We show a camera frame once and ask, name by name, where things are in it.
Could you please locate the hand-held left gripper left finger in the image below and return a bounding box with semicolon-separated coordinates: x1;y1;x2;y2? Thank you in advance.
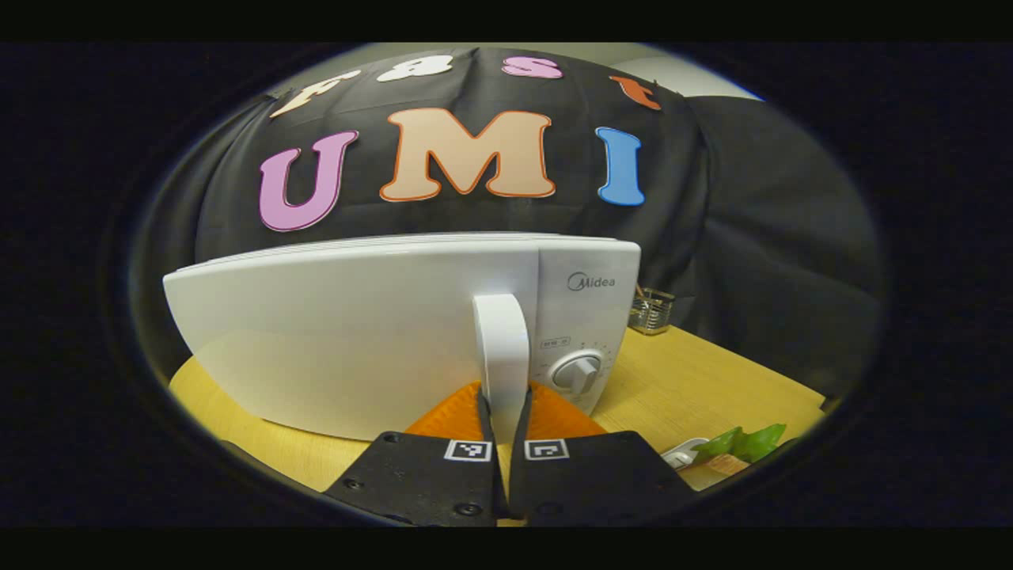
323;380;507;527

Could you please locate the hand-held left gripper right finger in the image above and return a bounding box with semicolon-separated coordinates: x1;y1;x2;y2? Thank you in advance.
506;380;697;527

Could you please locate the white microwave oven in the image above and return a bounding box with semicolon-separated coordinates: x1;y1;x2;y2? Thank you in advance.
162;232;642;444

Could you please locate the lettuce sandwich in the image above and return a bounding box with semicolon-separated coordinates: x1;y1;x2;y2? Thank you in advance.
692;424;788;476

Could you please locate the white plastic tray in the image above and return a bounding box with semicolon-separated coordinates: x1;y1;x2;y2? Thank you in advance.
661;438;711;469

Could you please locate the black backdrop cloth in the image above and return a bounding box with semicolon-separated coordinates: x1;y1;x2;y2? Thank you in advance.
131;46;883;397

